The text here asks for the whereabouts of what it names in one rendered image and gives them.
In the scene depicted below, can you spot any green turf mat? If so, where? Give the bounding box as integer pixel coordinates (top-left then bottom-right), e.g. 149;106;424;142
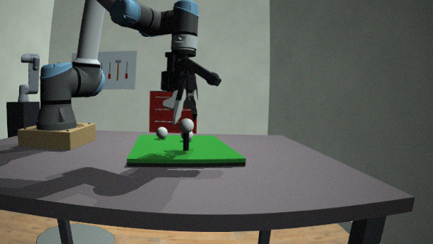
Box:
127;133;246;167

